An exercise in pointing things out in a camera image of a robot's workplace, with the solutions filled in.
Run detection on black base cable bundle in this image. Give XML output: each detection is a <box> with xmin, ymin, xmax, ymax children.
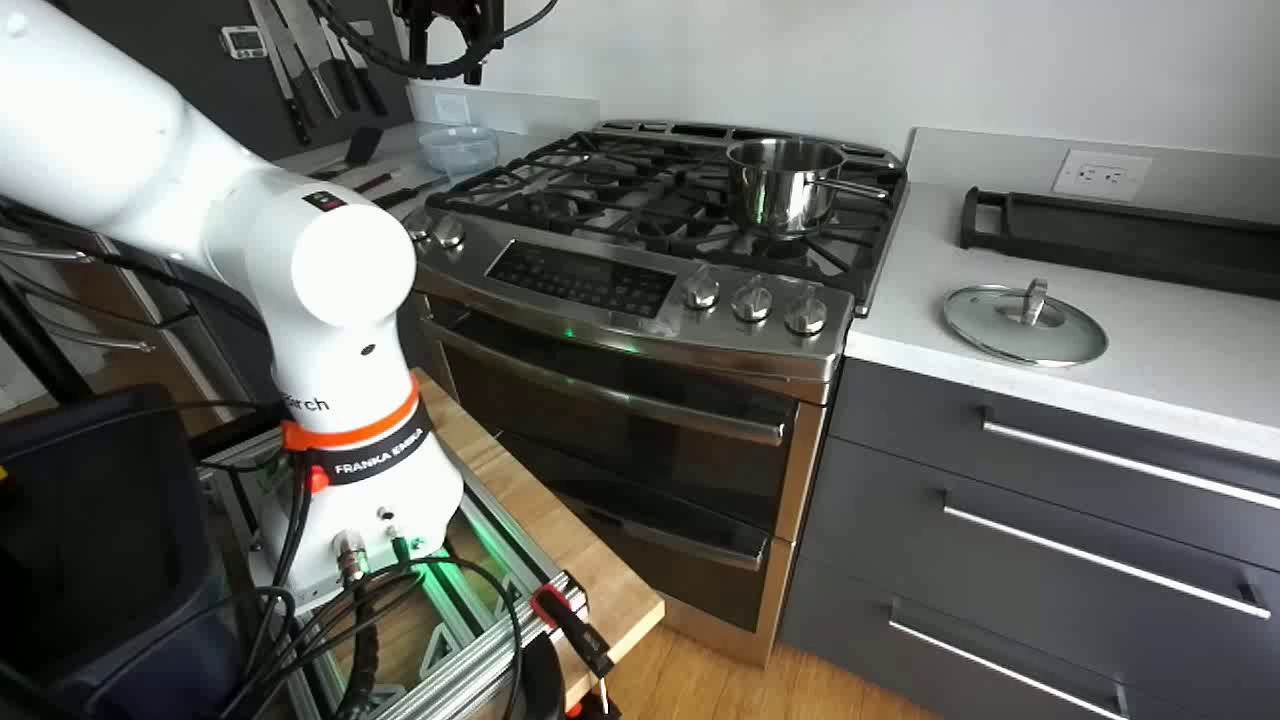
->
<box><xmin>216</xmin><ymin>454</ymin><xmax>533</xmax><ymax>720</ymax></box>

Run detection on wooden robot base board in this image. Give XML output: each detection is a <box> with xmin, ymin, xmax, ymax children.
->
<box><xmin>411</xmin><ymin>373</ymin><xmax>668</xmax><ymax>712</ymax></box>

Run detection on black knife rack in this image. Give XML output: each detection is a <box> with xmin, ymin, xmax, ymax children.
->
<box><xmin>216</xmin><ymin>0</ymin><xmax>418</xmax><ymax>170</ymax></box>

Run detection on red black clamp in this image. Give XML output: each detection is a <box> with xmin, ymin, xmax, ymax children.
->
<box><xmin>528</xmin><ymin>581</ymin><xmax>624</xmax><ymax>720</ymax></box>

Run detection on grey cabinet drawer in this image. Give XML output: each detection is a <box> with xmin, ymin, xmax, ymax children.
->
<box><xmin>798</xmin><ymin>435</ymin><xmax>1280</xmax><ymax>699</ymax></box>
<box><xmin>826</xmin><ymin>356</ymin><xmax>1280</xmax><ymax>577</ymax></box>
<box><xmin>776</xmin><ymin>583</ymin><xmax>1280</xmax><ymax>720</ymax></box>

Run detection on stainless steel gas range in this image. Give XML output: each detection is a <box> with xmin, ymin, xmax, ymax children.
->
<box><xmin>398</xmin><ymin>117</ymin><xmax>912</xmax><ymax>669</ymax></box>

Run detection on black utensils on counter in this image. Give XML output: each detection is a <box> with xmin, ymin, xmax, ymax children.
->
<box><xmin>346</xmin><ymin>160</ymin><xmax>430</xmax><ymax>217</ymax></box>

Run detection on aluminium extrusion frame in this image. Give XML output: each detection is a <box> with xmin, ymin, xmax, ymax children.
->
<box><xmin>198</xmin><ymin>435</ymin><xmax>591</xmax><ymax>720</ymax></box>

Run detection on silver oven door handle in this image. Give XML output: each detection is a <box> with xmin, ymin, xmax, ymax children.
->
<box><xmin>419</xmin><ymin>317</ymin><xmax>794</xmax><ymax>454</ymax></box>

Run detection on clear glass bowl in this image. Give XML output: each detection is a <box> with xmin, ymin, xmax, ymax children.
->
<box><xmin>418</xmin><ymin>121</ymin><xmax>506</xmax><ymax>182</ymax></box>

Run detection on white wall outlet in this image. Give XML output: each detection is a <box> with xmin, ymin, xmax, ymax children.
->
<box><xmin>1054</xmin><ymin>144</ymin><xmax>1156</xmax><ymax>204</ymax></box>

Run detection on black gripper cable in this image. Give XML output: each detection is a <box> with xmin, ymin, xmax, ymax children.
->
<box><xmin>308</xmin><ymin>0</ymin><xmax>565</xmax><ymax>86</ymax></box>

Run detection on silver range drawer handle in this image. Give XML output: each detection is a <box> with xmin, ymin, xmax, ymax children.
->
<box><xmin>558</xmin><ymin>482</ymin><xmax>776</xmax><ymax>577</ymax></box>

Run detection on black cast iron stove grates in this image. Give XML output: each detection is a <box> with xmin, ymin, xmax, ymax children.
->
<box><xmin>430</xmin><ymin>121</ymin><xmax>909</xmax><ymax>306</ymax></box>

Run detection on silver drawer handle bar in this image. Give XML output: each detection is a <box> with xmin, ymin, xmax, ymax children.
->
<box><xmin>936</xmin><ymin>495</ymin><xmax>1280</xmax><ymax>625</ymax></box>
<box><xmin>885</xmin><ymin>610</ymin><xmax>1135</xmax><ymax>720</ymax></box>
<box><xmin>976</xmin><ymin>413</ymin><xmax>1280</xmax><ymax>515</ymax></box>

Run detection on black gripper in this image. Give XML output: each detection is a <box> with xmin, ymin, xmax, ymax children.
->
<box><xmin>391</xmin><ymin>0</ymin><xmax>510</xmax><ymax>87</ymax></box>

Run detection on glass pot lid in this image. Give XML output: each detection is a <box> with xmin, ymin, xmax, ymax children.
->
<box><xmin>936</xmin><ymin>276</ymin><xmax>1113</xmax><ymax>373</ymax></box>

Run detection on black rectangular tray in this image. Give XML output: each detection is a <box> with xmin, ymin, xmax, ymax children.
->
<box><xmin>953</xmin><ymin>184</ymin><xmax>1280</xmax><ymax>306</ymax></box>

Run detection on dark blue bin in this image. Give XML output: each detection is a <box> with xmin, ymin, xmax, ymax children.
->
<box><xmin>0</xmin><ymin>386</ymin><xmax>252</xmax><ymax>720</ymax></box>

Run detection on silver steel pot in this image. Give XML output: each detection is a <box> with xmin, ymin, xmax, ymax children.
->
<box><xmin>725</xmin><ymin>132</ymin><xmax>850</xmax><ymax>241</ymax></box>

